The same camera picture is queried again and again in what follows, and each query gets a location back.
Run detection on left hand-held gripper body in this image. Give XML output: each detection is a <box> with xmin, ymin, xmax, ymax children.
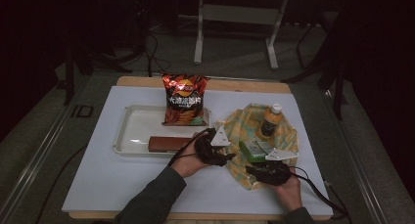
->
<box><xmin>194</xmin><ymin>125</ymin><xmax>231</xmax><ymax>167</ymax></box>

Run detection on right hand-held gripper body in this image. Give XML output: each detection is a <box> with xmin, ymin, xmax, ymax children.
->
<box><xmin>255</xmin><ymin>148</ymin><xmax>300</xmax><ymax>187</ymax></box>

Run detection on lemon print cloth bag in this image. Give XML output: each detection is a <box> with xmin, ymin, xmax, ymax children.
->
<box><xmin>216</xmin><ymin>102</ymin><xmax>300</xmax><ymax>191</ymax></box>

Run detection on brown chocolate bar packet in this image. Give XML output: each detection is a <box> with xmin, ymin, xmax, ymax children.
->
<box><xmin>148</xmin><ymin>135</ymin><xmax>194</xmax><ymax>154</ymax></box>

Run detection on orange juice bottle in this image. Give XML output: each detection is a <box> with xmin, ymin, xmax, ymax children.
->
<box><xmin>259</xmin><ymin>103</ymin><xmax>284</xmax><ymax>139</ymax></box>

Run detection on red chip bag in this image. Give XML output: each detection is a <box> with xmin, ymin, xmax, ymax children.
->
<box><xmin>161</xmin><ymin>72</ymin><xmax>210</xmax><ymax>127</ymax></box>

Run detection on white plastic tray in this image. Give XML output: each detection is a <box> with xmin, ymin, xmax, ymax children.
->
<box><xmin>113</xmin><ymin>105</ymin><xmax>213</xmax><ymax>158</ymax></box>

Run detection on person's left hand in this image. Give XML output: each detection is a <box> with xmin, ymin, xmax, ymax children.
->
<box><xmin>170</xmin><ymin>145</ymin><xmax>210</xmax><ymax>180</ymax></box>

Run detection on person's right hand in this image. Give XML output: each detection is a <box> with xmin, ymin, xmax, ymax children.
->
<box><xmin>272</xmin><ymin>166</ymin><xmax>303</xmax><ymax>213</ymax></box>

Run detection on black metal stand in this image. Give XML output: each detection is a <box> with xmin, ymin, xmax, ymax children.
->
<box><xmin>282</xmin><ymin>8</ymin><xmax>348</xmax><ymax>120</ymax></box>

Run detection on white metal stand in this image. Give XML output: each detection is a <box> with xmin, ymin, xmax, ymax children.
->
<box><xmin>177</xmin><ymin>0</ymin><xmax>290</xmax><ymax>70</ymax></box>

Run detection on black tripod stand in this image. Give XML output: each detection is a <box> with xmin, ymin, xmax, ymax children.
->
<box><xmin>63</xmin><ymin>37</ymin><xmax>146</xmax><ymax>106</ymax></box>

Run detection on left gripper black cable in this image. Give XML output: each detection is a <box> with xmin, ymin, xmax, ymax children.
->
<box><xmin>166</xmin><ymin>128</ymin><xmax>216</xmax><ymax>168</ymax></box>

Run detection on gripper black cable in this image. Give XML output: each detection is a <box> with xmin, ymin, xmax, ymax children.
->
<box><xmin>166</xmin><ymin>128</ymin><xmax>216</xmax><ymax>168</ymax></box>
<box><xmin>288</xmin><ymin>166</ymin><xmax>353</xmax><ymax>224</ymax></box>

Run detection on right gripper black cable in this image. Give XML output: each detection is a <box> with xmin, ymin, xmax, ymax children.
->
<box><xmin>288</xmin><ymin>166</ymin><xmax>353</xmax><ymax>224</ymax></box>

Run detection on metal floor rail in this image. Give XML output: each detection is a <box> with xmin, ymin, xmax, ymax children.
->
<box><xmin>326</xmin><ymin>90</ymin><xmax>390</xmax><ymax>224</ymax></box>
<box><xmin>0</xmin><ymin>75</ymin><xmax>96</xmax><ymax>224</ymax></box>

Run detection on black floor cables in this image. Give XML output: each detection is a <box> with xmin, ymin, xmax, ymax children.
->
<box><xmin>142</xmin><ymin>31</ymin><xmax>172</xmax><ymax>79</ymax></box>

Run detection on long black floor cable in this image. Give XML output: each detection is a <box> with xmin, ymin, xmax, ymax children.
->
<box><xmin>35</xmin><ymin>144</ymin><xmax>89</xmax><ymax>224</ymax></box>

